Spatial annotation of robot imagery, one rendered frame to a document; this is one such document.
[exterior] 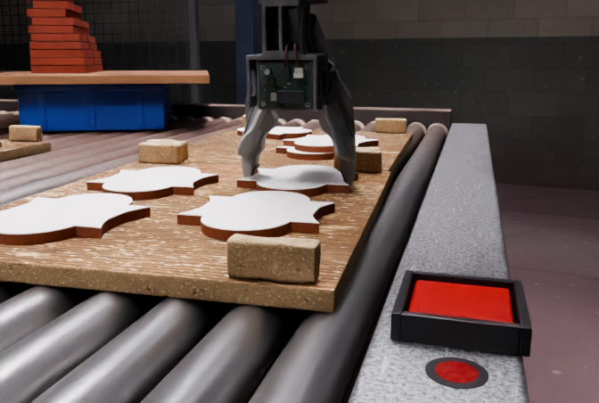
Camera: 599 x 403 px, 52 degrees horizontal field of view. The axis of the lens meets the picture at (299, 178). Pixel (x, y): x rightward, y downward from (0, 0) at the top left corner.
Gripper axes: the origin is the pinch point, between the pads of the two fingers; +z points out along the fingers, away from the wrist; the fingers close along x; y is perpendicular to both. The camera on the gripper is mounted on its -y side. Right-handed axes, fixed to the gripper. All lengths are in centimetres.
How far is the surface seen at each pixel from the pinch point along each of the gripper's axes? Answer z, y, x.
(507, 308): 0.2, 29.3, 19.7
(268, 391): 0.8, 39.9, 8.0
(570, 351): 101, -159, 65
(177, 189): -0.3, 8.4, -10.9
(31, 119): 1, -46, -69
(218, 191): 0.4, 5.7, -7.5
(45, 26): -18, -64, -76
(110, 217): -1.1, 21.5, -10.9
